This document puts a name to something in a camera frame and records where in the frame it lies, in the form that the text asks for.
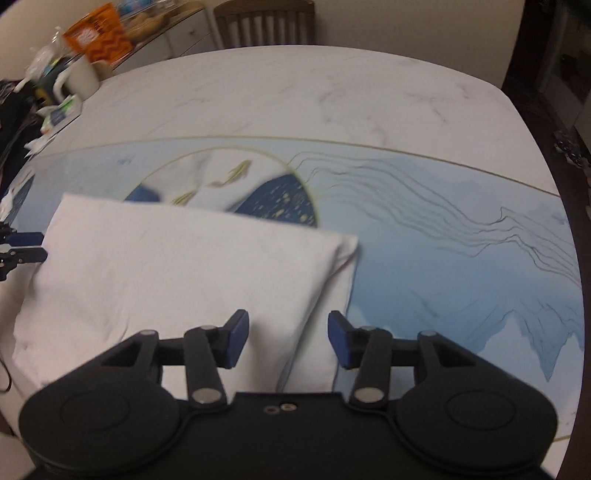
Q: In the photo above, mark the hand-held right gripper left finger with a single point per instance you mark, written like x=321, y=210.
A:
x=236, y=340

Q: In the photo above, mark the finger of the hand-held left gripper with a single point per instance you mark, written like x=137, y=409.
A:
x=27, y=238
x=27, y=255

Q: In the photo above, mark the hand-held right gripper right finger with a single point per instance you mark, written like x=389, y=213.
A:
x=337, y=340

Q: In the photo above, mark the white shirt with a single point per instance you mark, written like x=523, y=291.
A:
x=161, y=272

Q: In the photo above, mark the blue printed table mat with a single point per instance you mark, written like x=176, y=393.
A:
x=425, y=277

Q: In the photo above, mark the black bag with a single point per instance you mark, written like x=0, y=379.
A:
x=14, y=124

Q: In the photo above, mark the green white tissue packet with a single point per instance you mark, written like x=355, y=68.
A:
x=60, y=113

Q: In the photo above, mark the white mug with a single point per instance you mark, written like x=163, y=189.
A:
x=85, y=76

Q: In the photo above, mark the clear plastic bag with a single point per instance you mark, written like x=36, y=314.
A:
x=46, y=55

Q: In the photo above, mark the orange patterned bag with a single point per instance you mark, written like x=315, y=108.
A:
x=99, y=34

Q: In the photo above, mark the white sideboard cabinet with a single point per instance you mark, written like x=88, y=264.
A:
x=184, y=34

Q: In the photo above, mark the wooden chair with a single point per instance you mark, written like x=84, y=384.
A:
x=265, y=23

